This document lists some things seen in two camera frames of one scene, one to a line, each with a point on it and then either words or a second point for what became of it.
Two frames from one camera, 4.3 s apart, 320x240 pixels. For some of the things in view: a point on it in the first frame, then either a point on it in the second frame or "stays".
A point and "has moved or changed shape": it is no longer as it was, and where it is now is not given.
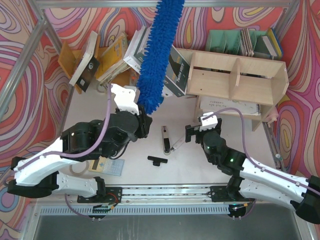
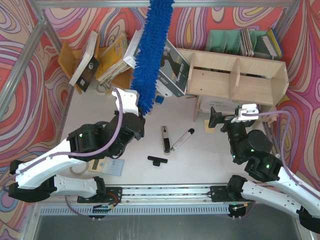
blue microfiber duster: [151, 87] has moved or changed shape
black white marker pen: [180, 142] stays
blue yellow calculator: [107, 165] stays
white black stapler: [165, 140] stays
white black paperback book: [87, 65] stays
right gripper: [194, 130] -> [227, 121]
